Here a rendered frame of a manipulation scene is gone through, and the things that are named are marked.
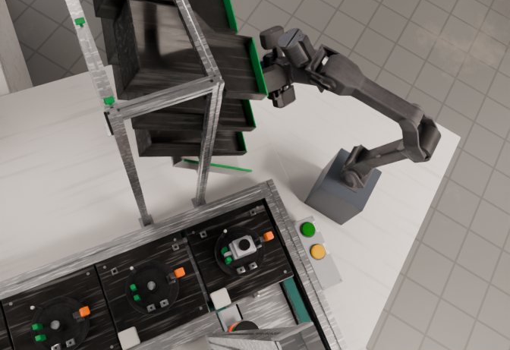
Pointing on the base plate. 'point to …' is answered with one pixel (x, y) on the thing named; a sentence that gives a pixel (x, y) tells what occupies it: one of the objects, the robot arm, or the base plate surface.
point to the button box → (328, 269)
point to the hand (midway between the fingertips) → (264, 65)
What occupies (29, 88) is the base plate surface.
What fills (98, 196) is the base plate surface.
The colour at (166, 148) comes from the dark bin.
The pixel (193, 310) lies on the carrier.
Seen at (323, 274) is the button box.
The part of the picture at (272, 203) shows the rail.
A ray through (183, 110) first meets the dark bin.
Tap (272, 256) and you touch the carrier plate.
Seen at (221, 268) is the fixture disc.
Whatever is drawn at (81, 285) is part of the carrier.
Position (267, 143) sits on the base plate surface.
